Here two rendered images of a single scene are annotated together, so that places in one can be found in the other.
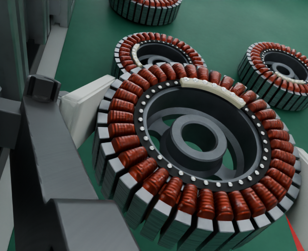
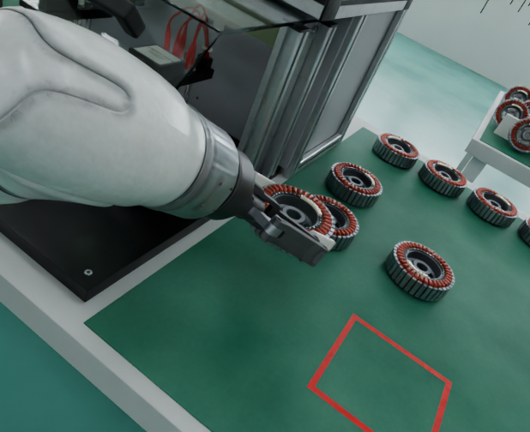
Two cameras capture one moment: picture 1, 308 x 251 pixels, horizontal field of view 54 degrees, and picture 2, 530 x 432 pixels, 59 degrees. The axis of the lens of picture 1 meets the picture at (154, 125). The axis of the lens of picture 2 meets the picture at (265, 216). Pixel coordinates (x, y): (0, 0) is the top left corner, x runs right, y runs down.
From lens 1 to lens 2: 0.48 m
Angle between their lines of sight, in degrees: 28
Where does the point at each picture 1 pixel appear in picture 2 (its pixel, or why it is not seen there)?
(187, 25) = (376, 214)
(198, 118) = (298, 210)
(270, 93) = (396, 272)
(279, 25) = (469, 254)
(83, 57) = not seen: hidden behind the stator
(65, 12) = (291, 169)
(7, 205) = (205, 231)
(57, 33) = (279, 179)
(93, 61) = not seen: hidden behind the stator
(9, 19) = (253, 153)
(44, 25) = (271, 167)
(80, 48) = not seen: hidden behind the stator
